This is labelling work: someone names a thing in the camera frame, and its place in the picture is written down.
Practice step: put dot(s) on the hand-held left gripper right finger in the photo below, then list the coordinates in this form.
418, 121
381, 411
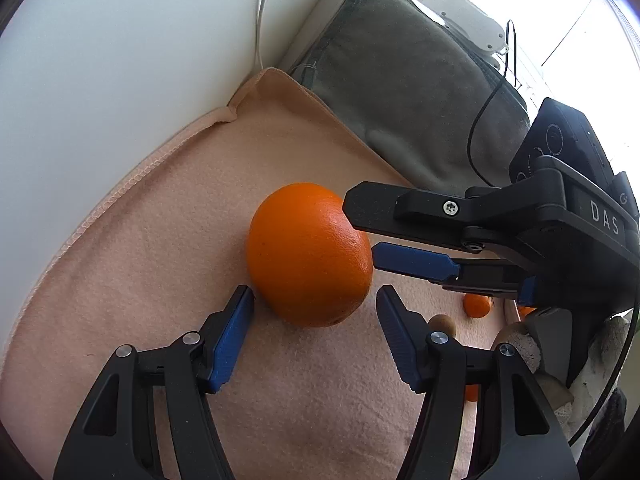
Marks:
400, 340

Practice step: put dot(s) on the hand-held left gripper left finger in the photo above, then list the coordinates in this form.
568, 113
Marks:
230, 340

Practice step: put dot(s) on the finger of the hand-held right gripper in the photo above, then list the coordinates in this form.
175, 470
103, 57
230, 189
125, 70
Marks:
415, 260
400, 210

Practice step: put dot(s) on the large orange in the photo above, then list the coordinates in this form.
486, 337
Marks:
307, 255

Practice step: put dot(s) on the person's right forearm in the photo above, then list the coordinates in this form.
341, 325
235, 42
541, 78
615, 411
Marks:
612, 420

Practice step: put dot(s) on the brown kiwi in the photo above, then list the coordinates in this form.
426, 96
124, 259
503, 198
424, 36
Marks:
444, 324

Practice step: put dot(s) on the grey green cushion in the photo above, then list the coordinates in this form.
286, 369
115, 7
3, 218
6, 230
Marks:
400, 85

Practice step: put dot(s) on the white lace cloth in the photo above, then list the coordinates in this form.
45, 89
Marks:
592, 405

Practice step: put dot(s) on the white power strip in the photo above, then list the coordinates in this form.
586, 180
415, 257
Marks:
460, 10

